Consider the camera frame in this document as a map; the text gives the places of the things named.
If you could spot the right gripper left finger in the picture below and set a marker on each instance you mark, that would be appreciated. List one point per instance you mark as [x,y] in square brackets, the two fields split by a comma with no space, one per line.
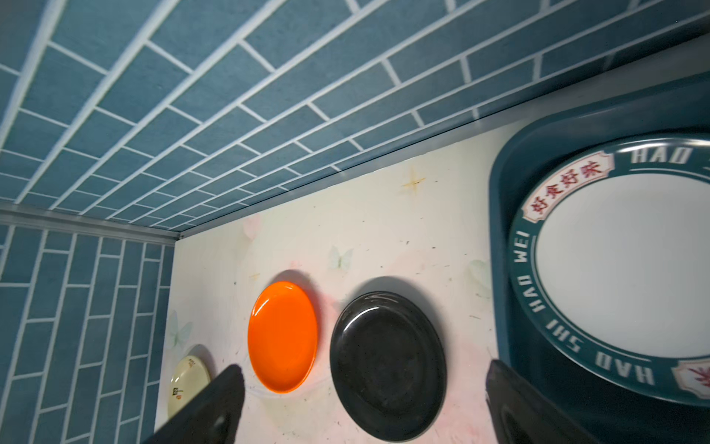
[213,416]

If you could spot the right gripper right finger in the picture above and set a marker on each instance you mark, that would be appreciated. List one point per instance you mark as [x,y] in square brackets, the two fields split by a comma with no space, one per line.
[521,414]

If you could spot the orange plate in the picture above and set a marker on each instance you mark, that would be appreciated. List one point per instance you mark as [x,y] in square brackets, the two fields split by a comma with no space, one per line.
[282,337]

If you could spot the black plate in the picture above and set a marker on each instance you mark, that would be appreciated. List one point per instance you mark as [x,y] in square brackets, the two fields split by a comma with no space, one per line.
[388,366]

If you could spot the white plate green rim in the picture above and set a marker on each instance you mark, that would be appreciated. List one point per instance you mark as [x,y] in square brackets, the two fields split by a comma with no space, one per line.
[608,256]

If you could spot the teal plastic bin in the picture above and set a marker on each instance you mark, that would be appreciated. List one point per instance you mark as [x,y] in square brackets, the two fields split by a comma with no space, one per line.
[608,412]

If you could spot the cream yellow plate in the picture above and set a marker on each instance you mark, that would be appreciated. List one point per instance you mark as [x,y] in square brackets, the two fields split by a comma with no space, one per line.
[190,377]

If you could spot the left aluminium corner post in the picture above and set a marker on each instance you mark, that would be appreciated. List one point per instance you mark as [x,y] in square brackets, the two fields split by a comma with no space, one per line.
[30,217]

